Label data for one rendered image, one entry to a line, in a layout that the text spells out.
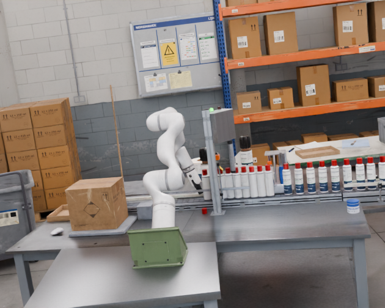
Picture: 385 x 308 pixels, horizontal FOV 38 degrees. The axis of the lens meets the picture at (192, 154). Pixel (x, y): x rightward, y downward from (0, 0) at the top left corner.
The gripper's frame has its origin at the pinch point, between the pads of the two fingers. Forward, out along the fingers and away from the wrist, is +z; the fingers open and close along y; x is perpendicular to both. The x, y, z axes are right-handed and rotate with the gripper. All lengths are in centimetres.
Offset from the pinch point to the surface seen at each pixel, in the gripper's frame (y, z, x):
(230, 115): -7, -38, -42
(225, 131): -12.1, -30.3, -35.5
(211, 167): -15.8, -13.4, -18.3
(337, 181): -3, 29, -83
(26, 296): -62, 4, 110
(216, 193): -16.8, 2.6, -13.9
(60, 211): 8, -26, 103
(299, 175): -3, 16, -64
